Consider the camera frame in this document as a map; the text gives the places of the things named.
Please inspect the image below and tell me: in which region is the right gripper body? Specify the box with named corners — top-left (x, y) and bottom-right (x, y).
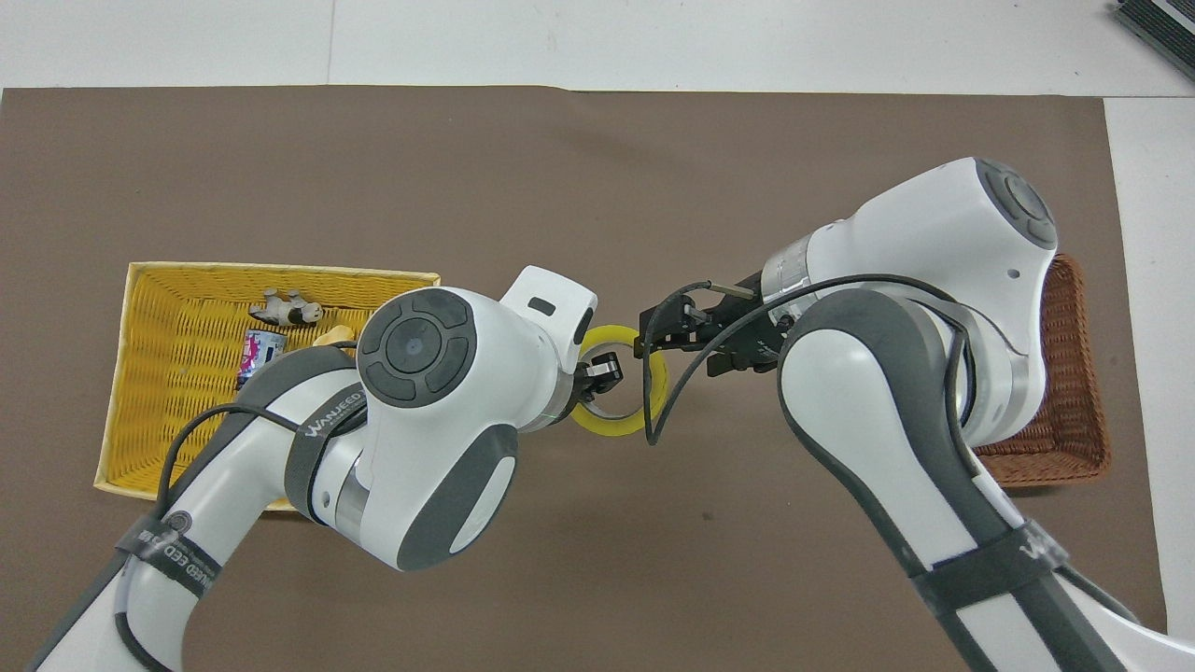
top-left (705, 272), bottom-right (796, 377)

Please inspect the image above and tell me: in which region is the yellow tape roll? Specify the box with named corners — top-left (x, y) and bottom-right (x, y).
top-left (571, 324), bottom-right (670, 438)

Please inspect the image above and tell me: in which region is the brown woven basket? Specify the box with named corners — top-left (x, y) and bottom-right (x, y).
top-left (971, 254), bottom-right (1112, 488)

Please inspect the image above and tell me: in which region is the yellow woven basket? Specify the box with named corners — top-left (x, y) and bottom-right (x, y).
top-left (93, 261), bottom-right (442, 512)

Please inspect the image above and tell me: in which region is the grey toy animal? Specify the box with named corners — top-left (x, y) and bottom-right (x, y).
top-left (248, 289), bottom-right (323, 328)

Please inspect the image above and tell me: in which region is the colourful printed can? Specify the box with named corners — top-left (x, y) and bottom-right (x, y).
top-left (236, 329), bottom-right (288, 388)

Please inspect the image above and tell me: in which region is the black stand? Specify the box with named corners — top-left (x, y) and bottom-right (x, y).
top-left (1116, 0), bottom-right (1195, 52)

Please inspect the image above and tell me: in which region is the black cable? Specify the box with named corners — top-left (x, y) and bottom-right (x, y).
top-left (154, 341), bottom-right (365, 524)
top-left (642, 273), bottom-right (977, 444)

